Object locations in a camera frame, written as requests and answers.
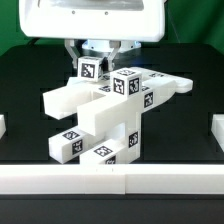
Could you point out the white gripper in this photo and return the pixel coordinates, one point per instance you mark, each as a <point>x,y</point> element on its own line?
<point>137,20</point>

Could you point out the white chair back frame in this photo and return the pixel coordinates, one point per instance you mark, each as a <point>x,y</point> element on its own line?
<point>98,108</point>

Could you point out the white chair seat part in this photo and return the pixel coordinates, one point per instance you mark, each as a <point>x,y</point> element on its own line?
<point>122,141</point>

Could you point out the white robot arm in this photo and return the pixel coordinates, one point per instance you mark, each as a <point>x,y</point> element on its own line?
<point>100,46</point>

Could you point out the white part left edge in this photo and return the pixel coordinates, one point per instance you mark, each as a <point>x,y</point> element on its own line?
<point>2,125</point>

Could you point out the white part edge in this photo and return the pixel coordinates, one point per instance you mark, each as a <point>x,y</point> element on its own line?
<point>2,125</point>
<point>218,129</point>

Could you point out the white part right edge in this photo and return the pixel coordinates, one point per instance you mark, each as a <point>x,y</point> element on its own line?
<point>218,129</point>

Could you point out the white front barrier rail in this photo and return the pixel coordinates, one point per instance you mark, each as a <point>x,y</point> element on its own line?
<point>112,179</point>

